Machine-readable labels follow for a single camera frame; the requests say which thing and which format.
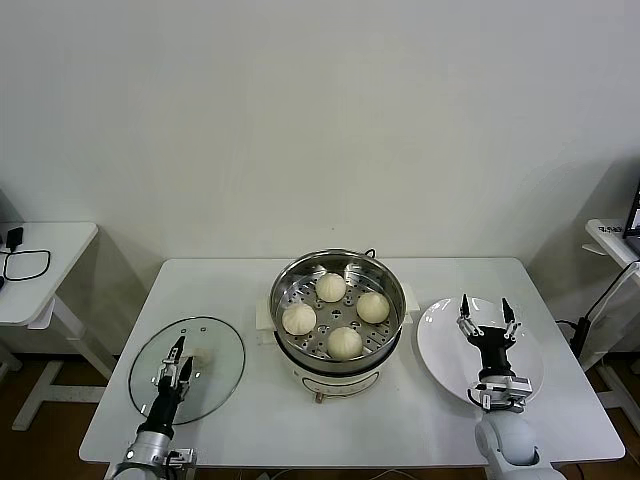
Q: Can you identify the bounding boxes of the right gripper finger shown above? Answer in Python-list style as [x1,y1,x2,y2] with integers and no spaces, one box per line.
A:
[456,294,482,342]
[501,298,522,342]

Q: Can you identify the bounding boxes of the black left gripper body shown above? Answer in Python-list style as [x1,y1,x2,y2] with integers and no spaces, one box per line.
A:
[138,377,190,437]

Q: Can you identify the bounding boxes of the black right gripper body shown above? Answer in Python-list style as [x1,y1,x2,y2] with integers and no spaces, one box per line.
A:
[467,327,517,380]

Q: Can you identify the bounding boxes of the round glass lid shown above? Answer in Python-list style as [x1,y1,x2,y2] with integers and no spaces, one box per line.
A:
[128,314,247,426]

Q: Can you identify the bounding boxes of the white steamed baozi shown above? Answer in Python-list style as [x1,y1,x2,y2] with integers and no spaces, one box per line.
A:
[315,272,346,304]
[281,302,318,336]
[326,326,365,360]
[355,291,391,324]

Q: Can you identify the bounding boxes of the stainless steel steamer basket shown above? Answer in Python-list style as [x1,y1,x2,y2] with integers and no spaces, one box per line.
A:
[269,248,407,366]

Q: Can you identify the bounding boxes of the white round plate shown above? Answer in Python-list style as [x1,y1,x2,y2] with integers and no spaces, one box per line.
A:
[417,296,546,411]

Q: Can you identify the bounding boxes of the white side table with laptop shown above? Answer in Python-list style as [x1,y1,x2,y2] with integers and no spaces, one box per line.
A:
[582,218,640,419]

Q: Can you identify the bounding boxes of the white electric cooker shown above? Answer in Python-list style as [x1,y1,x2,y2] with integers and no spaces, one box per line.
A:
[254,280,422,404]

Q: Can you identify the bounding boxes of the white side table with adapter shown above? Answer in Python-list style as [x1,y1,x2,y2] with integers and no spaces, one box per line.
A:
[0,221,119,434]

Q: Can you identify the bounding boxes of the open laptop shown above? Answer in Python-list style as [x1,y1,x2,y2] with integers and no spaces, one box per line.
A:
[621,179,640,240]

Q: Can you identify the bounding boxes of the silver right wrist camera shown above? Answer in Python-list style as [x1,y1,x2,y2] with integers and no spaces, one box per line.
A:
[468,375,534,412]

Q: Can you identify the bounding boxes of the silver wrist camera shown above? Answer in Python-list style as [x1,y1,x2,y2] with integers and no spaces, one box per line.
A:
[167,447,197,471]
[468,375,534,412]

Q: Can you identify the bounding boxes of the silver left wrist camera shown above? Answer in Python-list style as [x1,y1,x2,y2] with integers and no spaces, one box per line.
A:
[167,447,197,471]

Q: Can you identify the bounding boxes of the black floor power cable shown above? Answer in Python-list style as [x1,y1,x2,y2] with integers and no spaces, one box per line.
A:
[555,263,640,362]

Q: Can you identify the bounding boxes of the black looped cable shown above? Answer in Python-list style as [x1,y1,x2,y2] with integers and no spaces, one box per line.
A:
[0,248,53,294]

